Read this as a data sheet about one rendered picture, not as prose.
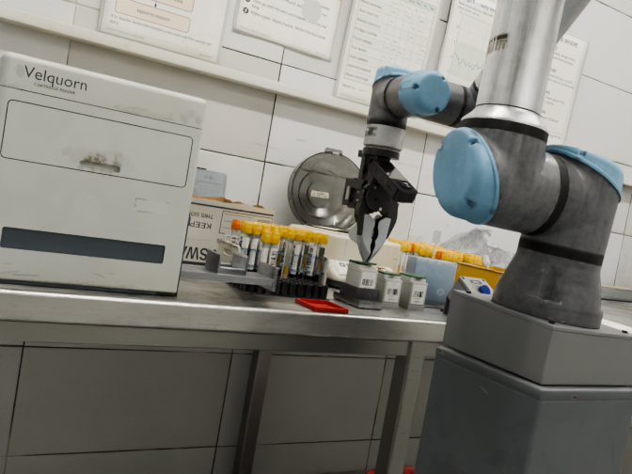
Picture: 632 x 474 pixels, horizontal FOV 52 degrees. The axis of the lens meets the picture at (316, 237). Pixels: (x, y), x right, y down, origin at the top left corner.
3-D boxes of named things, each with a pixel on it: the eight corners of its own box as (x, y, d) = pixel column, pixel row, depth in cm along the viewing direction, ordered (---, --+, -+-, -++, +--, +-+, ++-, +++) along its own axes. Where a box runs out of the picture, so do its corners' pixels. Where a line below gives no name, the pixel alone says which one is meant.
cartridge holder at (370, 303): (357, 308, 119) (361, 289, 119) (332, 297, 127) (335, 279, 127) (381, 309, 122) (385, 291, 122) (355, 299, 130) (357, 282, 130)
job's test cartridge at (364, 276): (355, 298, 121) (362, 265, 121) (342, 293, 126) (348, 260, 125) (373, 300, 124) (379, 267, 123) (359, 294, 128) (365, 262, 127)
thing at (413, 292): (407, 309, 129) (414, 276, 129) (393, 304, 133) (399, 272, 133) (423, 310, 131) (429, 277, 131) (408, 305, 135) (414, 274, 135)
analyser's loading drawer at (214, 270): (153, 280, 98) (159, 246, 97) (142, 273, 103) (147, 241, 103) (275, 292, 108) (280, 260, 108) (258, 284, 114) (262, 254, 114)
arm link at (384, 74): (388, 61, 117) (369, 67, 125) (377, 121, 118) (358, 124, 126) (426, 71, 120) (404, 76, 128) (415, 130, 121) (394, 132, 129)
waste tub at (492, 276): (494, 318, 138) (503, 272, 138) (448, 304, 149) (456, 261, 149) (533, 321, 146) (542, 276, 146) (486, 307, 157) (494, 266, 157)
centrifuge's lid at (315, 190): (299, 139, 167) (288, 144, 175) (286, 236, 166) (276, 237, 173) (373, 155, 175) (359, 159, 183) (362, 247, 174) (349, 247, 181)
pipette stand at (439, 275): (412, 306, 136) (421, 259, 135) (396, 299, 142) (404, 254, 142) (452, 310, 140) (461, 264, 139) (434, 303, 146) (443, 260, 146)
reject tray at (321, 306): (313, 311, 108) (314, 307, 108) (294, 302, 114) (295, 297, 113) (348, 313, 111) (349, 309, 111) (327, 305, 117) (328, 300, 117)
